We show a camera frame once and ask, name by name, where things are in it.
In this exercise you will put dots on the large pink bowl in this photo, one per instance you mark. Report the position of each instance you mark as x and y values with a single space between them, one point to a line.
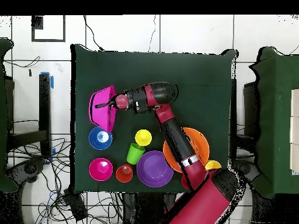
102 116

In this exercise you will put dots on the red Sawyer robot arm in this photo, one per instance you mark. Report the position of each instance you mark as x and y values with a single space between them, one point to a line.
177 142

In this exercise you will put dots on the blue bowl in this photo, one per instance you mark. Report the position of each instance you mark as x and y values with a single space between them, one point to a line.
94 140

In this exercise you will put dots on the yellow cup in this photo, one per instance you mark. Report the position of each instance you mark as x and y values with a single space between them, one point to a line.
212 165
143 137

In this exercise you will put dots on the green cup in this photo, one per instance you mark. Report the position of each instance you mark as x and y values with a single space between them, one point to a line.
135 154

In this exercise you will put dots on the black upright stand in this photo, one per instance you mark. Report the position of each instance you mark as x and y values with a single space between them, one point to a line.
44 112

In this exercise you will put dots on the small crimson bowl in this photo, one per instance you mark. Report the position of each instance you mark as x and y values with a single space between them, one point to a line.
101 169

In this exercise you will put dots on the orange cup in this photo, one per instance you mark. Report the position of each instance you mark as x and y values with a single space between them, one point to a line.
124 173

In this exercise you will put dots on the purple bowl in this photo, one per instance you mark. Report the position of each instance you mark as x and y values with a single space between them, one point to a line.
154 169

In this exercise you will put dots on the dark green table cloth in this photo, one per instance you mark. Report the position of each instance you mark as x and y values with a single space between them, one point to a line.
198 81

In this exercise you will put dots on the large orange bowl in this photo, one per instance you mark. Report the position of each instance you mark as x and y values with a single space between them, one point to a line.
201 144

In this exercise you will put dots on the black office chair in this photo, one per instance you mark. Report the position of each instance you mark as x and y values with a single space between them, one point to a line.
30 168
247 169

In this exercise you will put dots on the red cup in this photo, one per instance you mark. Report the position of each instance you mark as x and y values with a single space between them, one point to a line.
184 182

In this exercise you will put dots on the black power adapter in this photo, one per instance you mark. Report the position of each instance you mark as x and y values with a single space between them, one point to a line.
76 205

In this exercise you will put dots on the black equipment stand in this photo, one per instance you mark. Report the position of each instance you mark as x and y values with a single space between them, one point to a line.
147 210

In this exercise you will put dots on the green cloth side table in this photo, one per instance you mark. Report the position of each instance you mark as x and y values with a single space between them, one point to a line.
5 182
275 116

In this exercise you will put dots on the black square floor frame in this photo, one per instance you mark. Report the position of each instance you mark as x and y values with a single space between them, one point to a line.
37 22

